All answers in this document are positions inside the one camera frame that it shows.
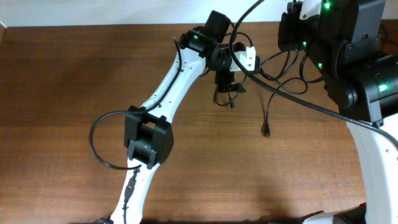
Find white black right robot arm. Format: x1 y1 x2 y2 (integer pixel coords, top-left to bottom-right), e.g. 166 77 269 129
278 0 397 223

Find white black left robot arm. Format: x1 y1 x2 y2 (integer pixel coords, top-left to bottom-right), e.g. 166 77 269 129
107 11 245 223

